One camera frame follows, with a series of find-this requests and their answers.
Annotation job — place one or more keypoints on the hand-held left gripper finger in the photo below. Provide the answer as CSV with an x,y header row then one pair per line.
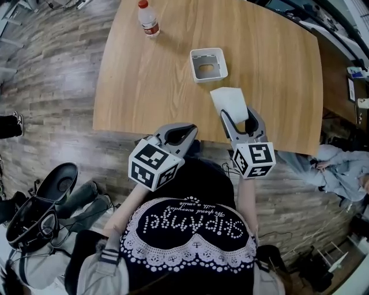
x,y
188,142
178,126

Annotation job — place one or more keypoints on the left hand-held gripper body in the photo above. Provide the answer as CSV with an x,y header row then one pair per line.
x,y
152,167

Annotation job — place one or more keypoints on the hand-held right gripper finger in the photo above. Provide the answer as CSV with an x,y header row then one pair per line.
x,y
230,129
259,124

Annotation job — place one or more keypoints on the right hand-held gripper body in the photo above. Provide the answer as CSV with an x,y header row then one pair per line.
x,y
253,158

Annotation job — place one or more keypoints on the white rectangular block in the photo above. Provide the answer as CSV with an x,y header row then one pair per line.
x,y
230,101

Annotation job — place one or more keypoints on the white square tray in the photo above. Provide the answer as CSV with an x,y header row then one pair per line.
x,y
196,77

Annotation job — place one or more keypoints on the person's left forearm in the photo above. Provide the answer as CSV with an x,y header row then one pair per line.
x,y
129,207

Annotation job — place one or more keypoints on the person's right forearm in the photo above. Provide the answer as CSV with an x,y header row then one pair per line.
x,y
246,201

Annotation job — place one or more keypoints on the person's dark jeans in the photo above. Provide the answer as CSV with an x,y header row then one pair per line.
x,y
196,148

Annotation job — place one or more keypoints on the light wooden table white legs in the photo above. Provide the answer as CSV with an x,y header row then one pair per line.
x,y
158,95

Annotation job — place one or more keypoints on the person's black top lace print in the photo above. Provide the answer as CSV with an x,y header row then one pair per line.
x,y
201,184

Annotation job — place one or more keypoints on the dark wooden table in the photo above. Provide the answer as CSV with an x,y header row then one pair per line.
x,y
334,86

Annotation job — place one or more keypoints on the white cup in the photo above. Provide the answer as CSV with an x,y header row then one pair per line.
x,y
363,103

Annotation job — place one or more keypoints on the clear water bottle red label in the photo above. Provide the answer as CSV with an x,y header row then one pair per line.
x,y
149,21

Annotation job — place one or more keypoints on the blue and white bottle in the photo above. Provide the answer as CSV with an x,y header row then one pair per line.
x,y
357,73

